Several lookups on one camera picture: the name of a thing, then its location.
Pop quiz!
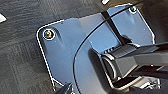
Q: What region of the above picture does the thin base cable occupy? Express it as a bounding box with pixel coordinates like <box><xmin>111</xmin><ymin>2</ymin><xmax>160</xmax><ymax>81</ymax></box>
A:
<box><xmin>71</xmin><ymin>0</ymin><xmax>148</xmax><ymax>94</ymax></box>

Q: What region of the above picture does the grey robot torso limb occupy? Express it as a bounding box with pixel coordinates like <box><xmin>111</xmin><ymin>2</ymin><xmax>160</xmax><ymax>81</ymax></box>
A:
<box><xmin>87</xmin><ymin>40</ymin><xmax>168</xmax><ymax>90</ymax></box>

